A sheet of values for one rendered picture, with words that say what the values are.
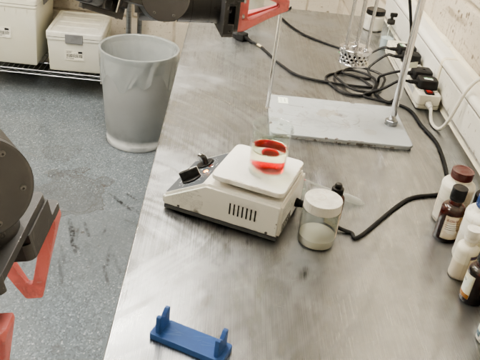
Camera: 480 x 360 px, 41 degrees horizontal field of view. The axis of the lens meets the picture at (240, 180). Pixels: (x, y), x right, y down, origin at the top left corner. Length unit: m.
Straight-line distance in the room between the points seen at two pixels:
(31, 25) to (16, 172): 2.84
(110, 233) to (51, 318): 0.44
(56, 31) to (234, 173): 2.21
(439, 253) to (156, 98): 1.76
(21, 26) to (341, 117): 2.06
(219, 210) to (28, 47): 2.32
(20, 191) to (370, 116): 1.18
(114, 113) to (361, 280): 1.87
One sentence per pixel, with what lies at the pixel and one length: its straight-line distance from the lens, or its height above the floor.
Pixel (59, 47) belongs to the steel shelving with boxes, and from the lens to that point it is 3.15.
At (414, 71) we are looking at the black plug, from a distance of 1.64.
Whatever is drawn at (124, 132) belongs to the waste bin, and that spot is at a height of 0.09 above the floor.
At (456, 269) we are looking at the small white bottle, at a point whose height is 0.77.
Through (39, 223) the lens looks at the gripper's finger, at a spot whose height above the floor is 1.06.
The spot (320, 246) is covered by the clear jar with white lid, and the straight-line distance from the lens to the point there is 0.99.
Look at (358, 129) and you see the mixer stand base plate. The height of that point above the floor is 0.76.
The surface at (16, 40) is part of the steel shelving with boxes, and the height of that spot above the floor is 0.25.
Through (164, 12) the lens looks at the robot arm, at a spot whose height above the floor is 1.11.
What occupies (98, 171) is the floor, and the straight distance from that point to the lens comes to 2.62.
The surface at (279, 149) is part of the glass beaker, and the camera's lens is 0.96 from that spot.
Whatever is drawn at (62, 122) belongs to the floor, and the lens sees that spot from 3.00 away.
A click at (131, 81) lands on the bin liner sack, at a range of 2.57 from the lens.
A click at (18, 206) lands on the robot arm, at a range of 0.36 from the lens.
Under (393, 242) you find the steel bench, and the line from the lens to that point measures 1.07.
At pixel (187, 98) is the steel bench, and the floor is 0.75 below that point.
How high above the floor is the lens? 1.34
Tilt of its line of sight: 31 degrees down
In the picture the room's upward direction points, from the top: 7 degrees clockwise
